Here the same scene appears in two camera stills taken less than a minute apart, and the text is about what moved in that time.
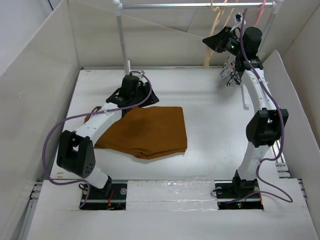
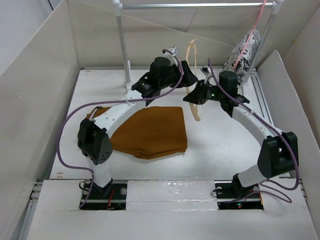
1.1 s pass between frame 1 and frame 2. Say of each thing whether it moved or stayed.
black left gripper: moved
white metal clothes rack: stayed
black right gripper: moved
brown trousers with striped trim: stayed
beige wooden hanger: moved
